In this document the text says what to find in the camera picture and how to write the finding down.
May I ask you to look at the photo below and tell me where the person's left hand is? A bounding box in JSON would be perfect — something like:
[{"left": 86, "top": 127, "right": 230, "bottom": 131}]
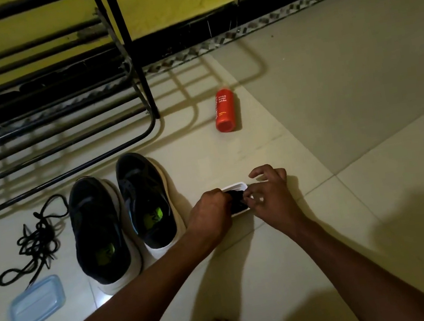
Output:
[{"left": 181, "top": 186, "right": 240, "bottom": 249}]

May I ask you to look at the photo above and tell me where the person's right hand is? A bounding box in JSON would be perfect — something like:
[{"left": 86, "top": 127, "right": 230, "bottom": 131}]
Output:
[{"left": 238, "top": 160, "right": 308, "bottom": 241}]

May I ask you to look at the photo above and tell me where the black shoelace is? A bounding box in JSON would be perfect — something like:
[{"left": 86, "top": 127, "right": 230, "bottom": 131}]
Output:
[
  {"left": 223, "top": 187, "right": 251, "bottom": 216},
  {"left": 0, "top": 193, "right": 80, "bottom": 289}
]

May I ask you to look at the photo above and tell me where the white plastic container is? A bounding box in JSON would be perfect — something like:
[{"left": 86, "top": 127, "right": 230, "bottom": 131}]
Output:
[{"left": 219, "top": 181, "right": 254, "bottom": 218}]

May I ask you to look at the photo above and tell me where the person's left forearm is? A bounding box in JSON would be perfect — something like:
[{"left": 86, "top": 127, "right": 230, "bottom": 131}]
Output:
[{"left": 0, "top": 225, "right": 238, "bottom": 321}]

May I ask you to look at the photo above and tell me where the person's right forearm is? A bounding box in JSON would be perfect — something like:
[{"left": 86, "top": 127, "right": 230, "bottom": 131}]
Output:
[{"left": 285, "top": 195, "right": 424, "bottom": 321}]

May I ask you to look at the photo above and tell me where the black sneaker white sole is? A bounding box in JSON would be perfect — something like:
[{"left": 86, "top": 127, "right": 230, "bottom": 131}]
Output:
[
  {"left": 64, "top": 170, "right": 148, "bottom": 300},
  {"left": 113, "top": 146, "right": 191, "bottom": 264}
]

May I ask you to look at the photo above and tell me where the red bottle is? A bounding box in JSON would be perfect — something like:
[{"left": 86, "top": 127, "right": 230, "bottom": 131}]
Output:
[{"left": 210, "top": 87, "right": 239, "bottom": 134}]

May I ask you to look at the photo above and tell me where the loose black shoelace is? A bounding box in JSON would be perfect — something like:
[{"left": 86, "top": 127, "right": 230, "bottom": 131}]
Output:
[{"left": 0, "top": 193, "right": 80, "bottom": 289}]

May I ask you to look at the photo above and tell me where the blue plastic container lid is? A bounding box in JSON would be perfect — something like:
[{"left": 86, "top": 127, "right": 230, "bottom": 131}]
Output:
[{"left": 3, "top": 274, "right": 69, "bottom": 321}]

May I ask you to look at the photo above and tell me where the black metal shoe rack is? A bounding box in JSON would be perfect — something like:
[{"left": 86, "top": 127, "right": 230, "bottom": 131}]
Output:
[{"left": 0, "top": 0, "right": 172, "bottom": 217}]

